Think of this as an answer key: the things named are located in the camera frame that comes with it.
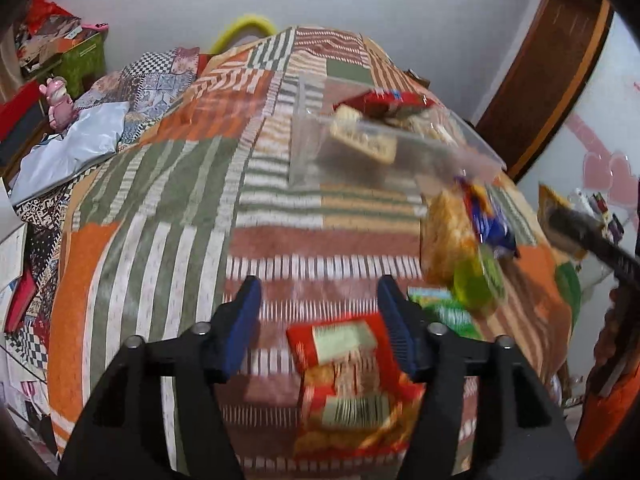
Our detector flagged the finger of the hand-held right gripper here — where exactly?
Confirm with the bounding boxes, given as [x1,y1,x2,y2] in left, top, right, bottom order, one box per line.
[547,209,640,281]

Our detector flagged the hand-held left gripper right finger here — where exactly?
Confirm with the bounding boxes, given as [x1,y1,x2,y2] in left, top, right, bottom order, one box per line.
[376,275,583,480]

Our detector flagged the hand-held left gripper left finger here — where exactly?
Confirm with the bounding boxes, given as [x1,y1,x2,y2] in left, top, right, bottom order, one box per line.
[59,275,263,480]

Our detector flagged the red peanut packet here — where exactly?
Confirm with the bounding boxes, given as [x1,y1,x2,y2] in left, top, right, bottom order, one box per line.
[286,312,416,461]

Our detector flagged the clear plastic container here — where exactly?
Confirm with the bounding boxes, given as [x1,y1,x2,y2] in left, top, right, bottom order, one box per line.
[287,72,506,191]

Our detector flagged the pale cake packet with barcode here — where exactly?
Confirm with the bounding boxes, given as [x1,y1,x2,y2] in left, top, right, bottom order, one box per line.
[329,107,398,165]

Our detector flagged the red packet with blue label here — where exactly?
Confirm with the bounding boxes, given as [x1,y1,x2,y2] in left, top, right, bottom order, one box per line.
[332,89,436,121]

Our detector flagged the white small table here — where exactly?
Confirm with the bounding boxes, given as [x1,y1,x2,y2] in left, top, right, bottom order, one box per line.
[570,187,628,246]

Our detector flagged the green pea packet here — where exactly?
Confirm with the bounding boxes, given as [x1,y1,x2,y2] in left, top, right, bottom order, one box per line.
[407,287,481,338]

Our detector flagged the green clear snack packet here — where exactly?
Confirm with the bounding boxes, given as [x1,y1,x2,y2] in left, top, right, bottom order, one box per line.
[452,245,508,311]

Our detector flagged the clear popcorn packet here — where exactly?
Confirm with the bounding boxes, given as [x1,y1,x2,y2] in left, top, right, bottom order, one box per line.
[419,190,483,286]

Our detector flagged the striped patchwork blanket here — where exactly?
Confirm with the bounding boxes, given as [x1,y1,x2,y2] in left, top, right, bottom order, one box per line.
[47,25,583,480]

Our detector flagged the blue snack packet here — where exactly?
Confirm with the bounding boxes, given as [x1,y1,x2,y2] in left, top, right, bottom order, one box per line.
[455,175,521,261]

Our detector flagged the wooden wardrobe with white doors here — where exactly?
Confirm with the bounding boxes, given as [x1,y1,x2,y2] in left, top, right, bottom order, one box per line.
[472,0,640,271]

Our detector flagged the white open notebook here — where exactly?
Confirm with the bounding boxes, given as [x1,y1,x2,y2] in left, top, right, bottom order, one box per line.
[0,180,28,293]

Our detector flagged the pale blue plastic bag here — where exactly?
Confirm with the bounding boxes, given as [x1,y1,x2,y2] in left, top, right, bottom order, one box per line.
[10,101,132,206]

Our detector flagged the checkered patterned quilt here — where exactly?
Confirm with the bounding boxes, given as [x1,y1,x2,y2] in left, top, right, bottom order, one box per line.
[10,46,201,376]

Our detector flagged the pink toy rabbit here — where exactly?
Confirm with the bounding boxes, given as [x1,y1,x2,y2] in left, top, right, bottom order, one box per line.
[39,76,81,132]

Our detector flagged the yellow foam tube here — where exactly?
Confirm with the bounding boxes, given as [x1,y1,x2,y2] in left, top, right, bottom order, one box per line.
[210,14,277,56]

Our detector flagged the red gift box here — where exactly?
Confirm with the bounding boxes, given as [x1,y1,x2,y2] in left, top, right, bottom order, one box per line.
[0,80,51,148]

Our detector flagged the green cardboard box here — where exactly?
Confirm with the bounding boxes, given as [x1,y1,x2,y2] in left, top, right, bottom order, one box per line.
[30,32,108,98]

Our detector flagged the green storage box with clutter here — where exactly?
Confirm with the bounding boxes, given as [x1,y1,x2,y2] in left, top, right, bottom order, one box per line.
[14,12,108,73]

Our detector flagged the red plastic bag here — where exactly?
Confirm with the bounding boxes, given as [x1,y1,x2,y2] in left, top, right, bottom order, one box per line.
[25,0,71,31]

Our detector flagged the pink heart wall stickers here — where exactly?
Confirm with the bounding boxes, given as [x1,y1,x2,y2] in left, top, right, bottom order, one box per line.
[567,112,640,201]

